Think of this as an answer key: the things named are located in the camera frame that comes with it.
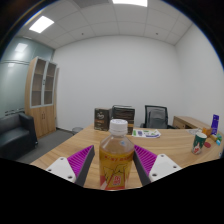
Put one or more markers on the small brown cardboard box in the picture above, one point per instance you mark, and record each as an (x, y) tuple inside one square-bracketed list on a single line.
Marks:
[(130, 129)]

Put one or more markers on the flat round red coaster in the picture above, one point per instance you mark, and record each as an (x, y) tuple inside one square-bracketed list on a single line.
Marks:
[(208, 145)]

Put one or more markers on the grey ceiling air vent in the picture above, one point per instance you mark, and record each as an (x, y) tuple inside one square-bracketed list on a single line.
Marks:
[(91, 2)]

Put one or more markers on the small rectangular ceiling light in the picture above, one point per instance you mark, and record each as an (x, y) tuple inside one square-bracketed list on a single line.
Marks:
[(41, 24)]

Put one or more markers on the slim dark brown box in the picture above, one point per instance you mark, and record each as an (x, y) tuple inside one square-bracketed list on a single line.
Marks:
[(102, 119)]

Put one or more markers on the orange box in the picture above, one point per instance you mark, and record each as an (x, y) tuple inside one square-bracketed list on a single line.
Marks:
[(207, 132)]

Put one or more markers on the black leather sofa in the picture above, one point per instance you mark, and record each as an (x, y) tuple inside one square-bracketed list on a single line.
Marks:
[(16, 135)]

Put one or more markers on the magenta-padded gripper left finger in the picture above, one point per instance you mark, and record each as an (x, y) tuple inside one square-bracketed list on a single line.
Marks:
[(78, 161)]

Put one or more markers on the wooden side desk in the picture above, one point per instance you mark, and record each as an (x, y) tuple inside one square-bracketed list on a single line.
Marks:
[(188, 121)]

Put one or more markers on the small light blue box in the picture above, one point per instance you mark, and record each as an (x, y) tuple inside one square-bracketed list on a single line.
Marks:
[(217, 142)]

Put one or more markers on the black mesh-back office chair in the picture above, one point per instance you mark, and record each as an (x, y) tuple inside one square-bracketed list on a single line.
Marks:
[(156, 117)]

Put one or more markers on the large dark brown box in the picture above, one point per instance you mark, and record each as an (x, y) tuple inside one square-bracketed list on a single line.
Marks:
[(123, 113)]

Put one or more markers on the green white-lined mug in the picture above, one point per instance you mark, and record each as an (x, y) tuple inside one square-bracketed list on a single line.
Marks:
[(198, 144)]

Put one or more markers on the white paper with circle print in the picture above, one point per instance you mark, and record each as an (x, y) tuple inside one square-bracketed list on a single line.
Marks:
[(194, 131)]

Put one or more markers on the large rectangular ceiling light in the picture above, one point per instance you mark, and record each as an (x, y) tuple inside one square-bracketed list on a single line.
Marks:
[(130, 2)]

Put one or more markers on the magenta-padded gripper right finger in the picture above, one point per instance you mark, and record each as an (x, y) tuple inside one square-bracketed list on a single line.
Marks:
[(148, 160)]

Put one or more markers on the green and white leaflet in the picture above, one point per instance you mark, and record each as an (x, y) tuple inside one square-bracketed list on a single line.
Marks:
[(146, 133)]

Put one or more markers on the purple standing pouch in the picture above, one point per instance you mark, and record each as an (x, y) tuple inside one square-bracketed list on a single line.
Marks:
[(215, 124)]

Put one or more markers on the yellow-labelled tea bottle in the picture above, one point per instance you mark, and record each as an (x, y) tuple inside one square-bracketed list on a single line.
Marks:
[(116, 163)]

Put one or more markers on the wooden glass-door shelf cabinet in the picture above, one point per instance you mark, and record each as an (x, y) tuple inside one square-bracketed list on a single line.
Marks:
[(41, 116)]

